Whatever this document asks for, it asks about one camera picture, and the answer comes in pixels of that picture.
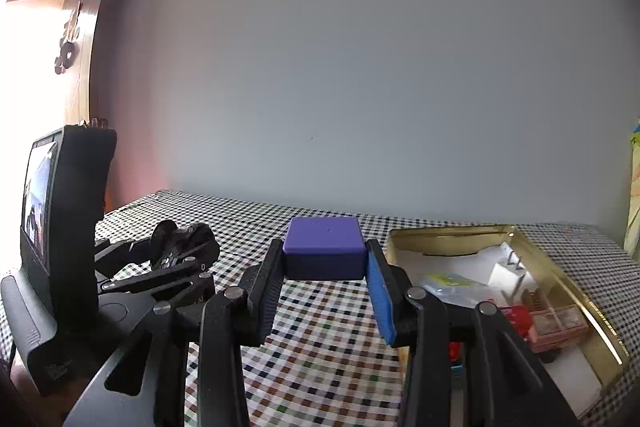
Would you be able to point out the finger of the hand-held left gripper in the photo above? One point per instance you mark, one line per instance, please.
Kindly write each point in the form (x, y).
(120, 252)
(165, 289)

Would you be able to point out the checked tablecloth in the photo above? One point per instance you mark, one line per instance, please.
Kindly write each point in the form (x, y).
(325, 357)

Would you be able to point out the wooden door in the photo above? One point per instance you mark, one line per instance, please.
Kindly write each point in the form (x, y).
(75, 97)

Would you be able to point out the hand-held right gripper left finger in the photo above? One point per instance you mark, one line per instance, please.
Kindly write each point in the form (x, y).
(270, 287)

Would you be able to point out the white charger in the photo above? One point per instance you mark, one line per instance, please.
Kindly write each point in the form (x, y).
(505, 277)

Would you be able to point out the brown wafer bar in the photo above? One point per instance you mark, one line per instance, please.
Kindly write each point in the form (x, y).
(532, 299)

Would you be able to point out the red toy block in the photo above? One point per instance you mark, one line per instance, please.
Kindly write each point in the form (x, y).
(517, 319)

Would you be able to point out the purple block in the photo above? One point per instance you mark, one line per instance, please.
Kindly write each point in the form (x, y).
(322, 242)

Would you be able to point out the clear plastic bag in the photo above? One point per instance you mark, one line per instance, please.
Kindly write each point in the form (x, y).
(450, 284)

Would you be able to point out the gold tin box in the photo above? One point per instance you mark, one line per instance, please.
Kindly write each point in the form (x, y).
(575, 287)

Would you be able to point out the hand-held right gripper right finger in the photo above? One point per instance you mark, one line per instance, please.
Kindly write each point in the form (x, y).
(382, 299)

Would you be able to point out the white paper liner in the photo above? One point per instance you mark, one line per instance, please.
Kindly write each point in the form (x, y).
(450, 262)

